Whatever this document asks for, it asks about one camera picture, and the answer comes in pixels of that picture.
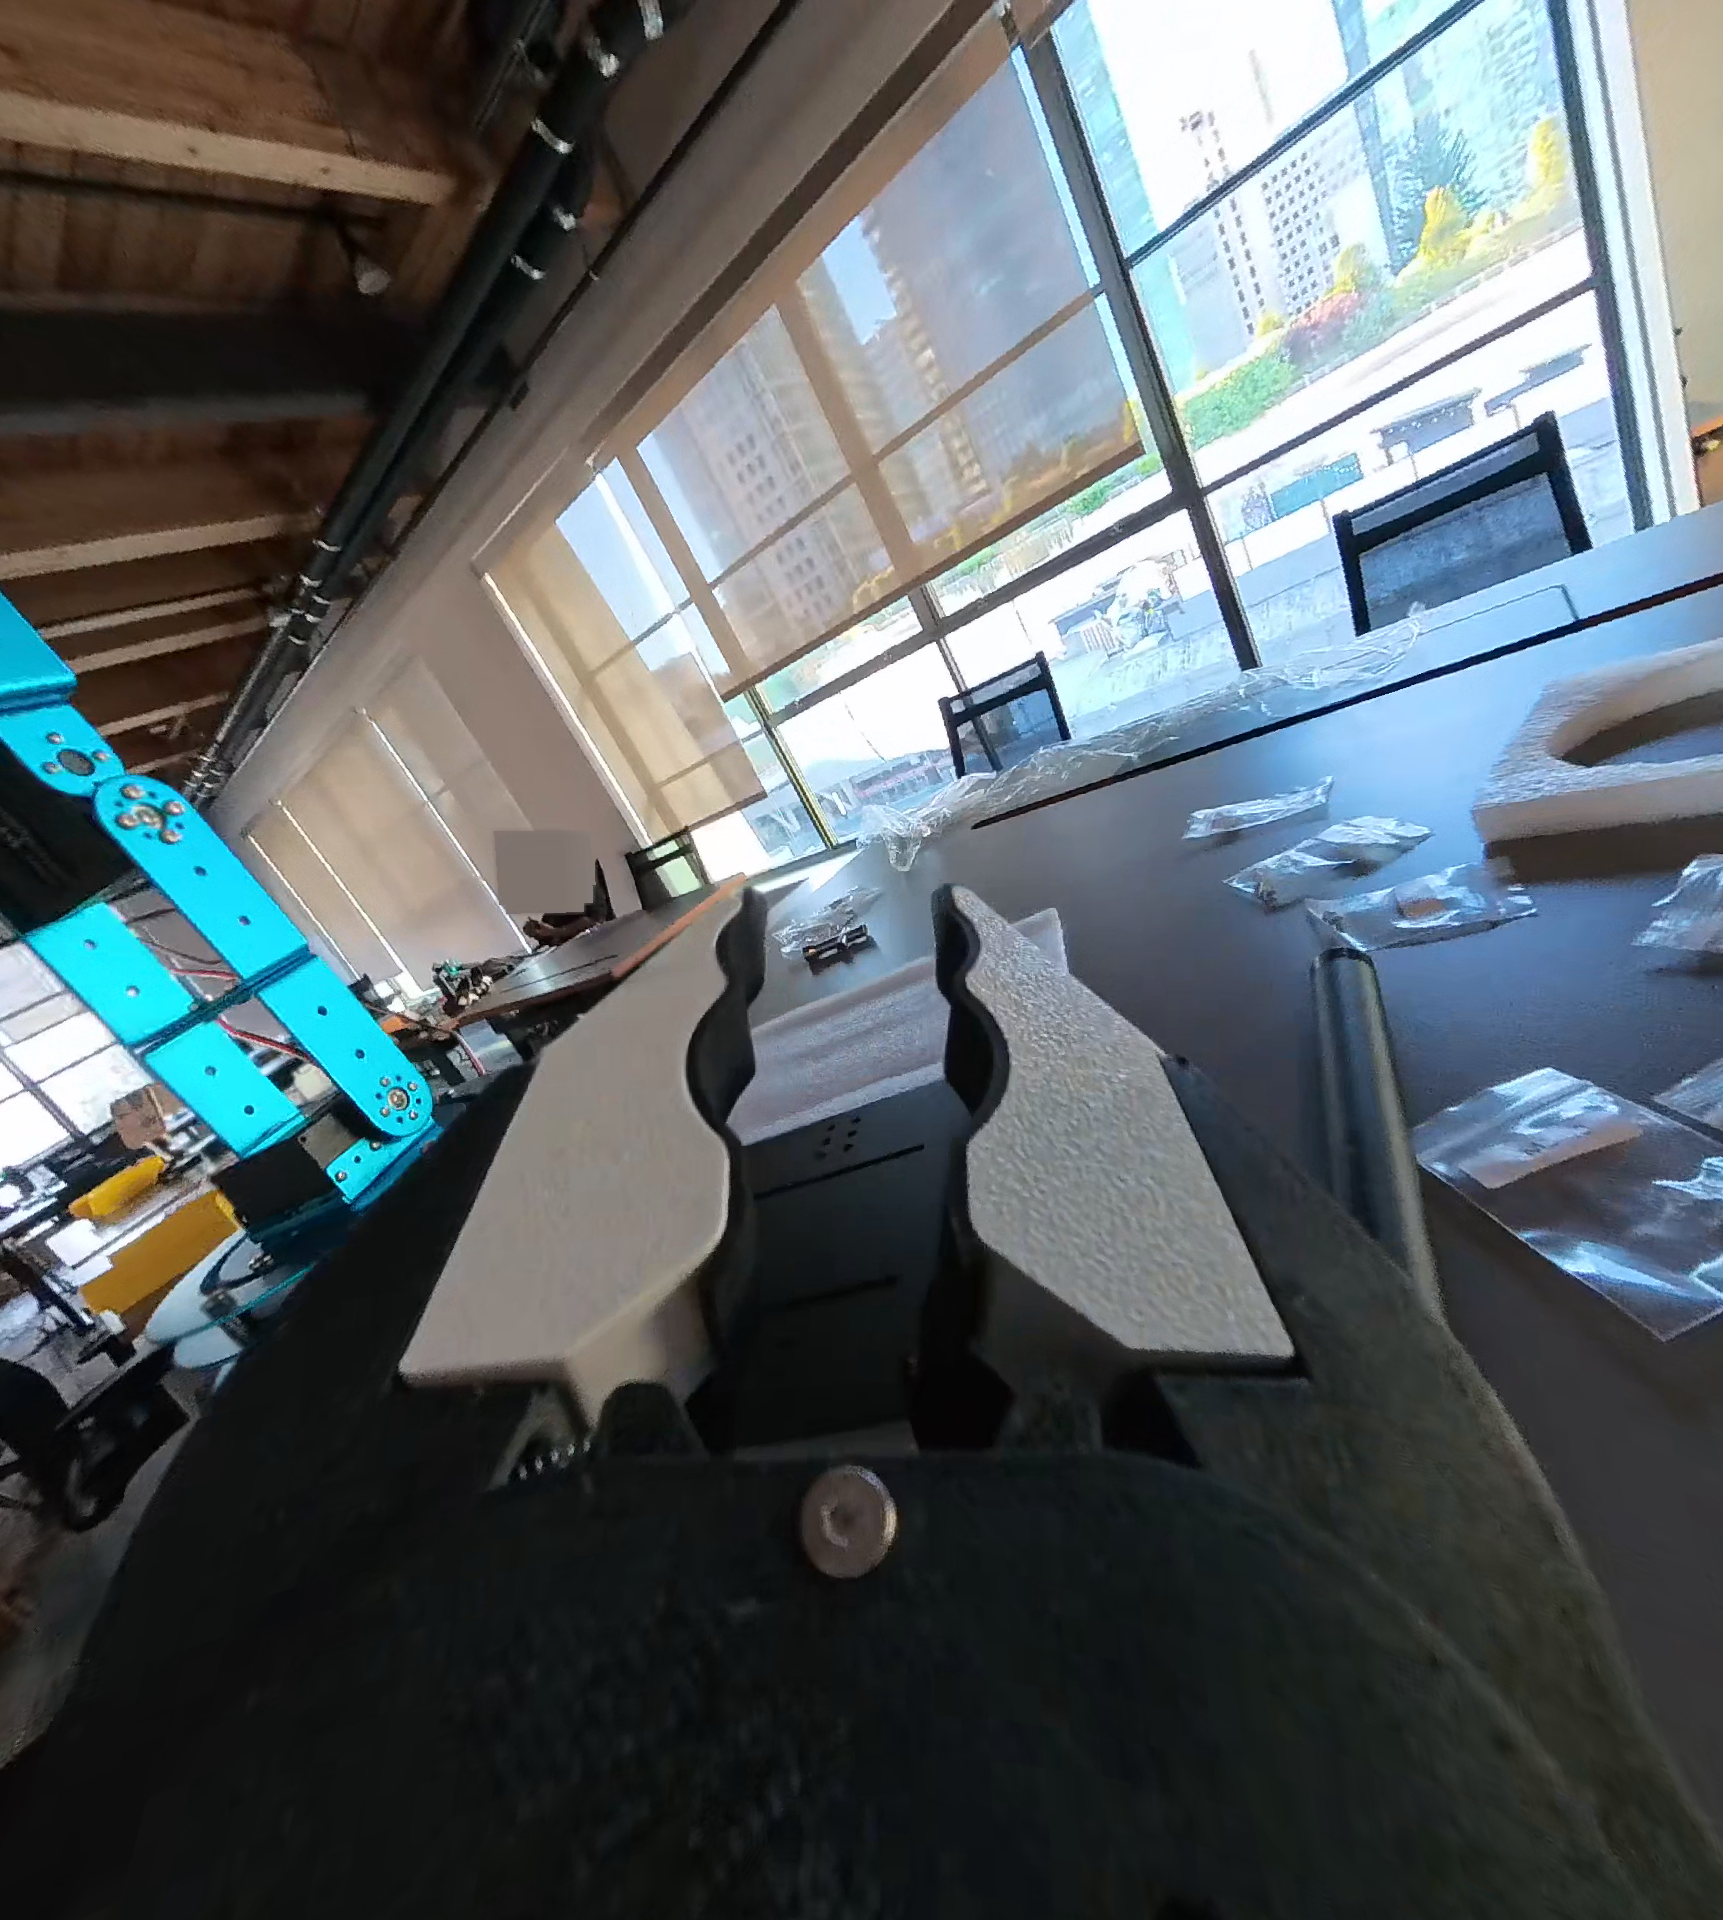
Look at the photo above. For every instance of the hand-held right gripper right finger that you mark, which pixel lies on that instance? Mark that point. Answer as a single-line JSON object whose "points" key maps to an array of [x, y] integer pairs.
{"points": [[1116, 1200]]}

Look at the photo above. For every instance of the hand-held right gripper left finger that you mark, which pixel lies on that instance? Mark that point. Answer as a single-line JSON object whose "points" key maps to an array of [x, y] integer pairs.
{"points": [[592, 1200]]}

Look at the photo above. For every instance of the black round base plate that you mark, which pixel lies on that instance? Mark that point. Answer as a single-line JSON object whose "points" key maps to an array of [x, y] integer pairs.
{"points": [[832, 1245]]}

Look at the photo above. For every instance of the blue toy robot arm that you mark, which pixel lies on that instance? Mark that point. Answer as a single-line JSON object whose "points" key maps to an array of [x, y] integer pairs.
{"points": [[216, 900]]}

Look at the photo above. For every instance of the dark desk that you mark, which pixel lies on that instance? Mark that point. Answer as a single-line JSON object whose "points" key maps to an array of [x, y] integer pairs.
{"points": [[1625, 1425]]}

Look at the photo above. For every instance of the long dark meeting table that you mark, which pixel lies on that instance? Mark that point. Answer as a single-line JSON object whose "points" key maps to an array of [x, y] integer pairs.
{"points": [[592, 961]]}

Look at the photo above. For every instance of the black slim tool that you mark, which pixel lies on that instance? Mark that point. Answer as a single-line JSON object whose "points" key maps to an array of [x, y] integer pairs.
{"points": [[1364, 1081]]}

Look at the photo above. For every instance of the white foam sheet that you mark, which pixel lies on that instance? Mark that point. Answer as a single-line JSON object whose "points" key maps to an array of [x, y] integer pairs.
{"points": [[846, 1035]]}

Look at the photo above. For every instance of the beige roller blind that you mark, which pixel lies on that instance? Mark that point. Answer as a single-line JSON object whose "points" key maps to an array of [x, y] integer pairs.
{"points": [[380, 824], [622, 674], [922, 375]]}

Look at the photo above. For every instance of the long crumpled clear plastic wrap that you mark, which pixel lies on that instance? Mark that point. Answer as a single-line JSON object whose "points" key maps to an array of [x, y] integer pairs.
{"points": [[1042, 773]]}

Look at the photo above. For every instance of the yellow box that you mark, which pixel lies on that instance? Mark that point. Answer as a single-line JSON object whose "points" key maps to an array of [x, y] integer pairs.
{"points": [[148, 1245]]}

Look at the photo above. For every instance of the scattered small clear screw bags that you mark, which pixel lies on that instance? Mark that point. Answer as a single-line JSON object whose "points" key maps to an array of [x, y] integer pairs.
{"points": [[1581, 1185]]}

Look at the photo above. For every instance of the black mesh office chair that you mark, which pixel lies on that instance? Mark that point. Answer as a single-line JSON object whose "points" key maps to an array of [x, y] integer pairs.
{"points": [[1462, 540], [1004, 720]]}

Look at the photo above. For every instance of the black ceiling pipe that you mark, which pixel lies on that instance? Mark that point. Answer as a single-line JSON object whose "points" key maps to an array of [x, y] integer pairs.
{"points": [[486, 285]]}

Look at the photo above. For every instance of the white square foam frame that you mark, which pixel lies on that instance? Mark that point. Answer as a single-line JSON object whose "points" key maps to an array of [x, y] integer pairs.
{"points": [[1522, 795]]}

